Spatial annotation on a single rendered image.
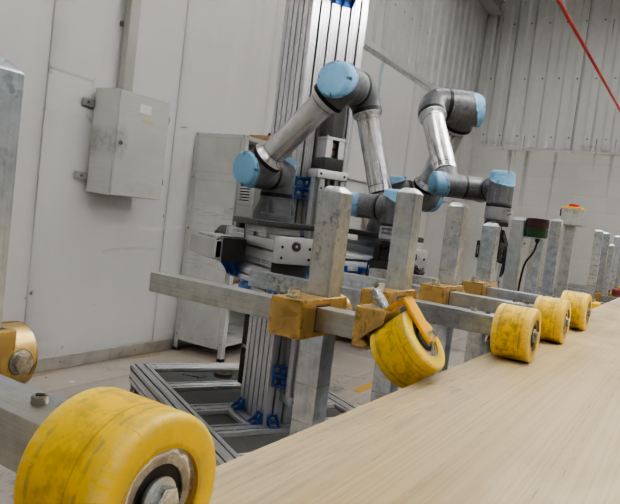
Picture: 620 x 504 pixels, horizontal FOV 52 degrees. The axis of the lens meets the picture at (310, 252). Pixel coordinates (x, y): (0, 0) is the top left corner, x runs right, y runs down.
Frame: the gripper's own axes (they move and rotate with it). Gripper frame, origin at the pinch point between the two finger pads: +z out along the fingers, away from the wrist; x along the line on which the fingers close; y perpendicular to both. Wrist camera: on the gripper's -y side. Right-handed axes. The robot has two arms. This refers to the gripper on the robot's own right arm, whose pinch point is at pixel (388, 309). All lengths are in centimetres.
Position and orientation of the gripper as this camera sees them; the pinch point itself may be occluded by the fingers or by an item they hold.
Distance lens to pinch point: 189.2
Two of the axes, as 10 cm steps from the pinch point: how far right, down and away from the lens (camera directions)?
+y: -8.4, -1.3, 5.3
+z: -1.2, 9.9, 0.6
